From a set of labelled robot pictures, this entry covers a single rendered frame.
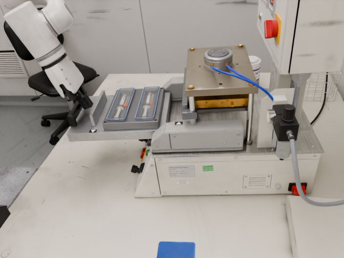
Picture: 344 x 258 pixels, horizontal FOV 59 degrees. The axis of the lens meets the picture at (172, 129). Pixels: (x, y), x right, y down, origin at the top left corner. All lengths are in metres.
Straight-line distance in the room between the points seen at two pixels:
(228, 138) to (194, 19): 1.73
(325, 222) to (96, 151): 0.81
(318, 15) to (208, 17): 1.78
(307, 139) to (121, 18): 1.96
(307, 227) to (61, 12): 0.85
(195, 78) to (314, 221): 0.48
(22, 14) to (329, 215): 0.95
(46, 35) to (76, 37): 1.89
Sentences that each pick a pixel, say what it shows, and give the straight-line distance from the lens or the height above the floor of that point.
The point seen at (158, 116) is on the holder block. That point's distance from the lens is 0.88.
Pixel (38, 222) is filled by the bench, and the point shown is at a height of 0.75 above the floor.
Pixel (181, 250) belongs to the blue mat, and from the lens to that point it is 0.87.
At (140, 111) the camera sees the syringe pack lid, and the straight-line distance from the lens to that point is 0.90.
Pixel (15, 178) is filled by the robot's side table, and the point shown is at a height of 0.75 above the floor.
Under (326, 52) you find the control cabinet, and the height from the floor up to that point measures 1.20.
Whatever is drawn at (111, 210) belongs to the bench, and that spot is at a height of 0.75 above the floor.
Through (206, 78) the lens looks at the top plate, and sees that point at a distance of 0.81.
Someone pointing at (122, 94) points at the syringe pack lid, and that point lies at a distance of 1.01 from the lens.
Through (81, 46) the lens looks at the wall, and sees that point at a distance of 2.82.
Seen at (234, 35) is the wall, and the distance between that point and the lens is 2.48.
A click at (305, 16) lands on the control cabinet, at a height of 1.28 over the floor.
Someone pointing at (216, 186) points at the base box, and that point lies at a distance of 0.93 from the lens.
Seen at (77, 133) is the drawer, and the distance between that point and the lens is 0.94.
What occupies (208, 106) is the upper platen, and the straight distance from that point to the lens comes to 0.83.
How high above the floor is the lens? 1.48
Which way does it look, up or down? 36 degrees down
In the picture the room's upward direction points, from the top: 7 degrees counter-clockwise
